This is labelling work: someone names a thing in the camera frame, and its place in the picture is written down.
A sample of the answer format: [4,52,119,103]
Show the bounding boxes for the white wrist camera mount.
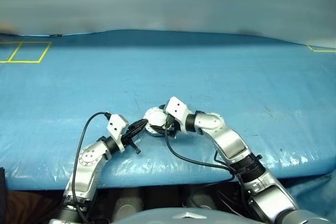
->
[106,113,130,154]
[164,97,196,133]

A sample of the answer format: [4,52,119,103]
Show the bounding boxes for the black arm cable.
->
[164,119,237,183]
[71,111,112,224]

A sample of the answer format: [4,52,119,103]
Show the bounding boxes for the blue plastic table cover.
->
[0,29,336,209]

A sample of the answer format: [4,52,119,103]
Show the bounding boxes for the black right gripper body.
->
[164,114,182,139]

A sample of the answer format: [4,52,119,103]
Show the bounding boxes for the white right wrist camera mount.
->
[164,97,196,133]

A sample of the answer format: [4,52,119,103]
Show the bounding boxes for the grey robot torso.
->
[112,206,265,224]

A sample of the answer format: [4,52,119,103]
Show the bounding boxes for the small white round object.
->
[143,106,168,129]

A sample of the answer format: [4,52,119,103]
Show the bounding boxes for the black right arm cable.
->
[164,119,237,183]

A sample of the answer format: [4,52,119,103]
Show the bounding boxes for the grey motor housing copper coils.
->
[144,125,172,138]

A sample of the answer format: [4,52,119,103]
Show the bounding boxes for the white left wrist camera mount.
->
[106,113,130,154]

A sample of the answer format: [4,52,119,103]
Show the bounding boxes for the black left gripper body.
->
[122,125,138,148]

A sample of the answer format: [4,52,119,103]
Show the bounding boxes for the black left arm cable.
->
[71,111,112,224]

